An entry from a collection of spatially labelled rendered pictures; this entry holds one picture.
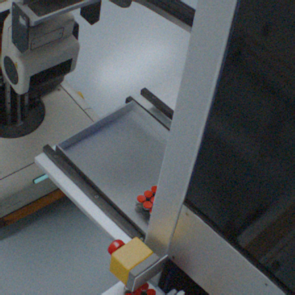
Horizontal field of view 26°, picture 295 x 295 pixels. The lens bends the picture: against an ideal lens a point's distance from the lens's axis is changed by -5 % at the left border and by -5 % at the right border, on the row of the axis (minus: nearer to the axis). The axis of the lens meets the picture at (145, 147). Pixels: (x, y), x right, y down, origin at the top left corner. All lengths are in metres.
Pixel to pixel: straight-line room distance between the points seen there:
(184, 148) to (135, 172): 0.55
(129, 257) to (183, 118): 0.37
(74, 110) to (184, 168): 1.50
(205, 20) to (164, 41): 2.49
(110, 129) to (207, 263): 0.60
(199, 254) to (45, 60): 1.00
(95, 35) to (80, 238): 1.25
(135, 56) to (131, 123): 1.57
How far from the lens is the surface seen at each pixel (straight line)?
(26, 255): 2.49
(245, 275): 1.17
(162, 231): 1.28
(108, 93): 3.06
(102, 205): 1.53
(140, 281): 1.32
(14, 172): 2.38
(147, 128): 1.72
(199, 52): 0.95
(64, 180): 1.59
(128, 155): 1.65
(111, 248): 1.33
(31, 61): 2.01
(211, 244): 1.18
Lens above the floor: 2.14
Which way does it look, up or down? 49 degrees down
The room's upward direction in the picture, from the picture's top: 11 degrees clockwise
